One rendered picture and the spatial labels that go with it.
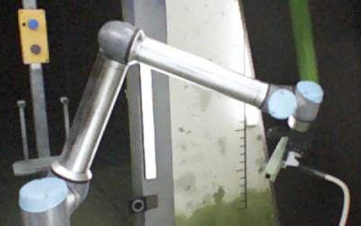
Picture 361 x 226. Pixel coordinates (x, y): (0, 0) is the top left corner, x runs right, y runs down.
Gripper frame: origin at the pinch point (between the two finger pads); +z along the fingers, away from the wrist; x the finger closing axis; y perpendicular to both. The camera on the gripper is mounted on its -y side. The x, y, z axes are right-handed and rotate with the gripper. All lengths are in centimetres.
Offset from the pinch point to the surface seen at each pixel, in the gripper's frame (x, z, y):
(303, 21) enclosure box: 59, -33, -15
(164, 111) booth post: 28, 22, -72
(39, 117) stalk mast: -10, 21, -125
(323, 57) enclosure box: 51, -21, -1
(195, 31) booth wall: 60, -12, -71
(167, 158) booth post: 18, 44, -64
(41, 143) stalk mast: -16, 33, -121
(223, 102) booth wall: 57, 26, -49
